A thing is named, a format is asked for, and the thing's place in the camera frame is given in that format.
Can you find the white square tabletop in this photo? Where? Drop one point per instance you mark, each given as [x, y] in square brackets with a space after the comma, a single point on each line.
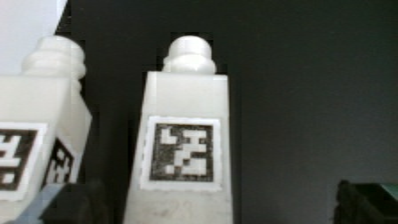
[29, 21]

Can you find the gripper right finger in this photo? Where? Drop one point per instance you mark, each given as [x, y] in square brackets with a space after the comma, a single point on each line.
[367, 203]

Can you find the white table leg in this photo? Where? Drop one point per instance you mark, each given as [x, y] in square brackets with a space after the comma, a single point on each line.
[45, 122]
[180, 185]

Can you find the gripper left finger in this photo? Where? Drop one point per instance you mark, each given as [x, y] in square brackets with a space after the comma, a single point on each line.
[68, 204]

